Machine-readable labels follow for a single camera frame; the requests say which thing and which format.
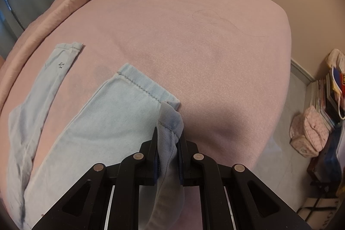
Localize light blue strawberry pants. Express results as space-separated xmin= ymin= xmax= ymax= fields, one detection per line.
xmin=7 ymin=43 xmax=184 ymax=229

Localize pink patterned bag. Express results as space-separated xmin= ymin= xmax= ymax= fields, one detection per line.
xmin=289 ymin=106 xmax=329 ymax=158

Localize stack of books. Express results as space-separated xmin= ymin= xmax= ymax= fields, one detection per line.
xmin=305 ymin=72 xmax=342 ymax=132

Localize pink bed sheet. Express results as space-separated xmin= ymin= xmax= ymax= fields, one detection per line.
xmin=1 ymin=0 xmax=291 ymax=229

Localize pink folded duvet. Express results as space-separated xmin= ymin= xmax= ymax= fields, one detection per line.
xmin=1 ymin=0 xmax=91 ymax=107

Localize white black strap bag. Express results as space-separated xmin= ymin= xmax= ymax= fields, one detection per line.
xmin=297 ymin=198 xmax=340 ymax=229

